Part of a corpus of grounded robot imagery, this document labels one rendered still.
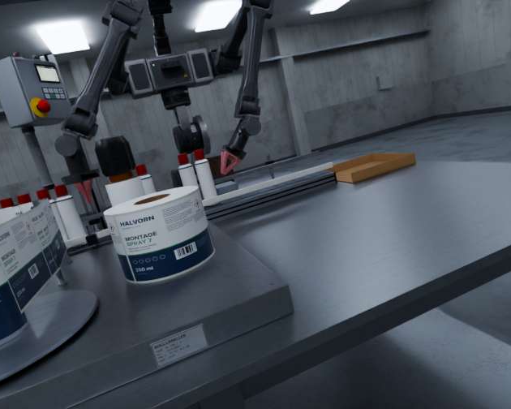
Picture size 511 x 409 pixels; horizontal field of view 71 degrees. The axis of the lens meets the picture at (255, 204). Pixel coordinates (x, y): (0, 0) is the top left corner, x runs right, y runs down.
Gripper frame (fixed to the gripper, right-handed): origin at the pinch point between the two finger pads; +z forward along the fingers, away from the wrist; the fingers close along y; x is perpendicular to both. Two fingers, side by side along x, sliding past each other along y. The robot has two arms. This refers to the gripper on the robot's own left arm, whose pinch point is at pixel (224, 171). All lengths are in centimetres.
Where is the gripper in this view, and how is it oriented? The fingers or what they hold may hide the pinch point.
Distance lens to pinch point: 129.8
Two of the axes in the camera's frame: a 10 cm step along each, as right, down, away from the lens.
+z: -4.2, 9.1, -0.3
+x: 8.4, 4.0, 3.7
